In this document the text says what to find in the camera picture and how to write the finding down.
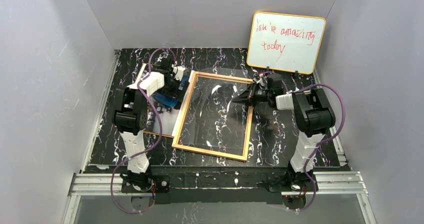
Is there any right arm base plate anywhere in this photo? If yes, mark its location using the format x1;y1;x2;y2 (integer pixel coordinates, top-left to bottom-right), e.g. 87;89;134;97
264;175;309;196

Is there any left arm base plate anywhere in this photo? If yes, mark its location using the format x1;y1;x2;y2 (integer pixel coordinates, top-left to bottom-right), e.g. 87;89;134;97
119;173;171;194

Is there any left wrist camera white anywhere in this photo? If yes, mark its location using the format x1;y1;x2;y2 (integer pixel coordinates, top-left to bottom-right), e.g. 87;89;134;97
172;65;186;81

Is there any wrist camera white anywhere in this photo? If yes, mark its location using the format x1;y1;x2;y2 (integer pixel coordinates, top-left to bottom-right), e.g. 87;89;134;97
257;73;267;88
172;65;186;81

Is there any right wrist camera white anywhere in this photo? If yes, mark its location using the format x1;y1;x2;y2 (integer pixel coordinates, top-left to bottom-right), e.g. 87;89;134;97
257;73;267;88

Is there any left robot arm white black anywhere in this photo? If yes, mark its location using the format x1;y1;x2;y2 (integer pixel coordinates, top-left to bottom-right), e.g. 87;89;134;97
112;58;191;174

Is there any wooden picture frame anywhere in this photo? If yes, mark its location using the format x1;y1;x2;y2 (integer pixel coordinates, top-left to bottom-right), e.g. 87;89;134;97
171;71;255;163

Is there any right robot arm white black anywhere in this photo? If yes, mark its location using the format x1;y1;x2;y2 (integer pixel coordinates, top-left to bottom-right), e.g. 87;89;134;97
233;71;336;175

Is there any whiteboard with orange rim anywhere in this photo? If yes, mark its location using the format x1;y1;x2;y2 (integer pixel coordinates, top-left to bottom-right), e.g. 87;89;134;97
246;11;327;75

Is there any aluminium rail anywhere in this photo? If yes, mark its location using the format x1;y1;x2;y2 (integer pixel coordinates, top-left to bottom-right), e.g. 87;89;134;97
68;171;368;196

